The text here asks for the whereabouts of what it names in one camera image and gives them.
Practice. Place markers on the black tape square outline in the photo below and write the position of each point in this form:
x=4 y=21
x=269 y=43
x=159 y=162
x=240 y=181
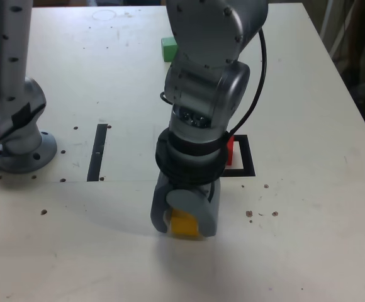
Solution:
x=248 y=157

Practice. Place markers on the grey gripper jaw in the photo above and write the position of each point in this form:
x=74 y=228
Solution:
x=157 y=207
x=192 y=201

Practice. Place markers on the yellow cube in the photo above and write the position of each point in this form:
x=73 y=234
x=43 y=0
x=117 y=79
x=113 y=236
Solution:
x=184 y=225

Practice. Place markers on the red cube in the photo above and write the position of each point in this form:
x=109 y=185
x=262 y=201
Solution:
x=230 y=154

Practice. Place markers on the green cube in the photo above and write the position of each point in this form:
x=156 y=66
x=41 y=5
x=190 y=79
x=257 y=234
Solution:
x=168 y=50

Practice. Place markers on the black tape strip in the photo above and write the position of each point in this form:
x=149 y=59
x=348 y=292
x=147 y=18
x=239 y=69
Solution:
x=96 y=157

